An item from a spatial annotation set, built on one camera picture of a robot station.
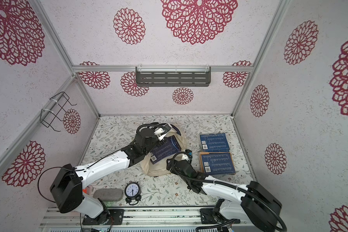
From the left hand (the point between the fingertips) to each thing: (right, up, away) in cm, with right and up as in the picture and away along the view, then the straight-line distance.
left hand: (163, 128), depth 80 cm
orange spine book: (+23, -21, +8) cm, 32 cm away
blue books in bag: (+4, -12, +17) cm, 22 cm away
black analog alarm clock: (-17, -35, 0) cm, 39 cm away
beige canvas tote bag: (-2, -25, +10) cm, 27 cm away
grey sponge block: (-29, -36, -2) cm, 46 cm away
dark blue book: (+34, -10, +17) cm, 39 cm away
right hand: (+3, -19, +2) cm, 20 cm away
